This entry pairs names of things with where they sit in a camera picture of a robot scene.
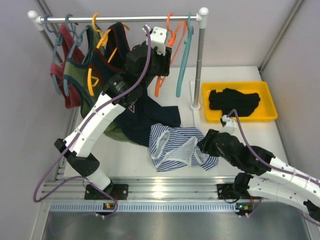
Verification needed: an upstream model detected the orange plastic hanger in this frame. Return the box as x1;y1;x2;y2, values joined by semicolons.
154;12;187;97

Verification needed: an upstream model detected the blue white striped tank top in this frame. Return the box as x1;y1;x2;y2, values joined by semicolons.
149;123;219;172

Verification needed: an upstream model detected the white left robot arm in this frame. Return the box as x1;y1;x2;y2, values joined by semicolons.
54;42;172;199

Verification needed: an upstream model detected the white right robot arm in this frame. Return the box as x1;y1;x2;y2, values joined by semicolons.
197;129;320;221

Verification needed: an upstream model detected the teal plastic hanger right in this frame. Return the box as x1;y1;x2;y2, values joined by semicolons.
175;12;194;98

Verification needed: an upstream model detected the navy basketball tank top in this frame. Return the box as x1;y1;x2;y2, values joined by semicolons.
87;21;182;148

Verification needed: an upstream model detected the yellow plastic hanger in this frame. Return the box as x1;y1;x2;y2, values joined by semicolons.
87;13;130;96

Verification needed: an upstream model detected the green tank top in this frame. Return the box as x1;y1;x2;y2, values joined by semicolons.
62;24;131;143

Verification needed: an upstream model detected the teal hanger under green top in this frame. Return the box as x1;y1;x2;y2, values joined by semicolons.
63;13;92;97

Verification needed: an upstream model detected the maroon tank top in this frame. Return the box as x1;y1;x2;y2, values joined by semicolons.
50;23;81;109

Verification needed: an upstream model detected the teal hanger under maroon top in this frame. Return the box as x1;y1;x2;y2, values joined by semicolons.
44;14;63;95

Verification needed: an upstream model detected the black folded garment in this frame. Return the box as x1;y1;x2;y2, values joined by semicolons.
208;88;261;117

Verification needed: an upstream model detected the silver white clothes rack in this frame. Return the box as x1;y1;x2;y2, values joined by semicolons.
27;6;209;137

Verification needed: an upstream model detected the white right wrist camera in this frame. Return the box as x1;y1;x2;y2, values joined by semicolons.
219;115;238;135

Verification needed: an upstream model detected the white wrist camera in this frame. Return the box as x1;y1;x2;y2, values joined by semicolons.
142;25;168;56
219;115;238;135

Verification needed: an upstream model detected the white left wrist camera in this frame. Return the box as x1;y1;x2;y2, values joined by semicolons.
142;25;168;56

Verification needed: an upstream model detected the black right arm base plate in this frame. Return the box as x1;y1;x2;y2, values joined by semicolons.
216;183;251;201

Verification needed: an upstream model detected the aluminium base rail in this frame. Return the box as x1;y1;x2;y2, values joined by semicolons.
40;177;258;214

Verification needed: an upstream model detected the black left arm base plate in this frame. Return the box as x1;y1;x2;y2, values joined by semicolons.
84;184;129;201

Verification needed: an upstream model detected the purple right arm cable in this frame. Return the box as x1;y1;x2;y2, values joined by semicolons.
224;108;320;228

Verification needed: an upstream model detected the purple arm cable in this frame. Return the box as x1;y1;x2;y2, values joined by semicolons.
32;24;152;218
224;108;320;228

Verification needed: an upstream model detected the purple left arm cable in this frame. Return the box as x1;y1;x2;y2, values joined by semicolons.
32;24;152;218

